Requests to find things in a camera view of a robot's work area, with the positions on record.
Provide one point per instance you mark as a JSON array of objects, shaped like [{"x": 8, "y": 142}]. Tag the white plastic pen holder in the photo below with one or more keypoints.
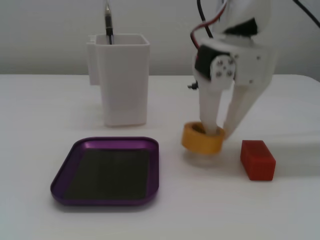
[{"x": 125, "y": 87}]

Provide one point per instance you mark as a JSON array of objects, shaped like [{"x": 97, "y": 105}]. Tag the yellow tape roll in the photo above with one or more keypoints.
[{"x": 200, "y": 145}]

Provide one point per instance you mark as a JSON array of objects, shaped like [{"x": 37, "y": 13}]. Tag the red rectangular block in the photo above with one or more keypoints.
[{"x": 260, "y": 165}]

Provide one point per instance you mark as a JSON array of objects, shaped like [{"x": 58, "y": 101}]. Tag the black pen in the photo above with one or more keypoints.
[{"x": 108, "y": 22}]

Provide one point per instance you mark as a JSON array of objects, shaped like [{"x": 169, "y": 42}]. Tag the purple metal tray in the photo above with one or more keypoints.
[{"x": 112, "y": 175}]

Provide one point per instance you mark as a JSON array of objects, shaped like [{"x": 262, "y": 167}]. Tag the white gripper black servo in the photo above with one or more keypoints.
[{"x": 251, "y": 65}]

